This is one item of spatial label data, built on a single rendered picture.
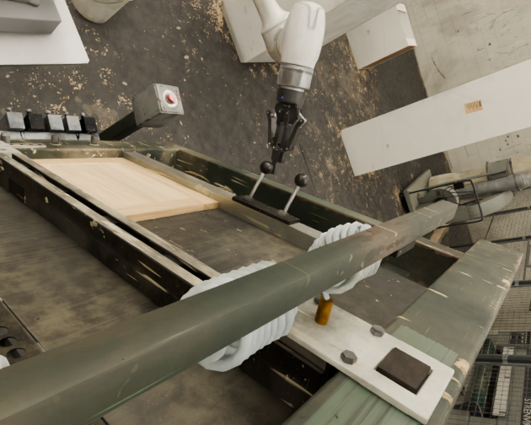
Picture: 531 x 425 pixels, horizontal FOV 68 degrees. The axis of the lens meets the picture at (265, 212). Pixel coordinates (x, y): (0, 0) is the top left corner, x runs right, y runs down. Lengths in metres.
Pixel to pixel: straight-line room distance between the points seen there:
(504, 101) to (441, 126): 0.59
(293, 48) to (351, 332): 0.77
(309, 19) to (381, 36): 4.85
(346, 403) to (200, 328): 0.25
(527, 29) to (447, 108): 4.50
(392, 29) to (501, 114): 2.09
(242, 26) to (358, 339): 3.38
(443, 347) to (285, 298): 0.36
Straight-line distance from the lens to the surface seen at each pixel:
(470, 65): 8.90
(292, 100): 1.07
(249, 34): 3.64
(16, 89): 2.46
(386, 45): 5.88
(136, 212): 0.96
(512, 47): 8.83
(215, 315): 0.17
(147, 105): 1.66
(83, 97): 2.60
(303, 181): 1.01
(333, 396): 0.40
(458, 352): 0.55
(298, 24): 1.07
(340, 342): 0.45
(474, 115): 4.47
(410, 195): 6.02
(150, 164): 1.35
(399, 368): 0.45
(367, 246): 0.29
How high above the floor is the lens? 2.10
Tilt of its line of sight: 39 degrees down
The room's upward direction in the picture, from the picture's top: 75 degrees clockwise
